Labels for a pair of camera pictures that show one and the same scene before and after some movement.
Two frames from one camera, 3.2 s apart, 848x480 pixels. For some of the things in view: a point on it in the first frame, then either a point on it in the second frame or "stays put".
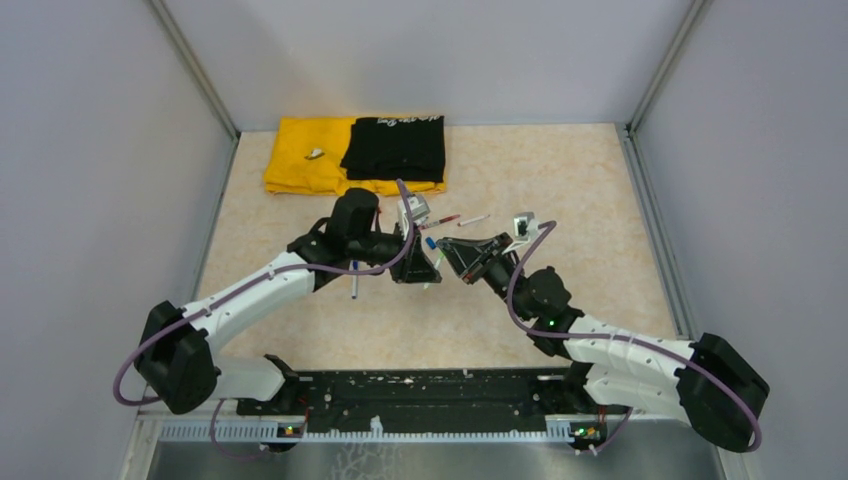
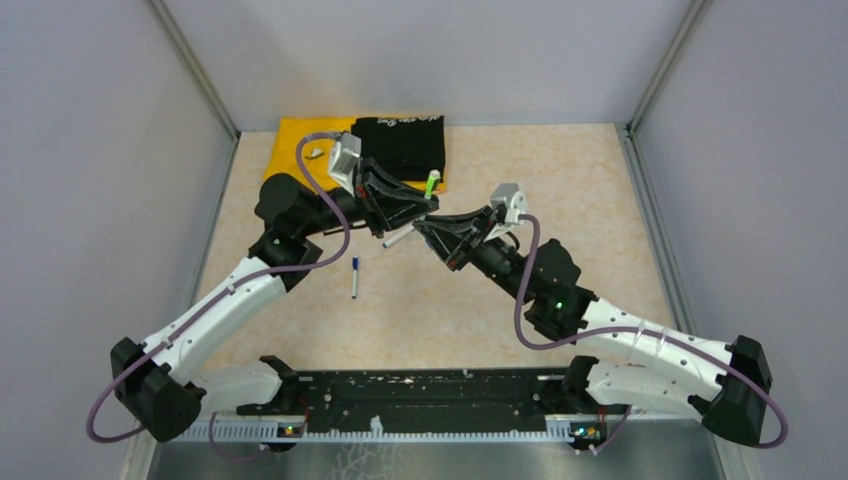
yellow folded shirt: x=306 y=155 stays put
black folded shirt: x=402 y=148 stays put
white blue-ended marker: x=354 y=279 stays put
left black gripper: x=414 y=262 → x=369 y=207
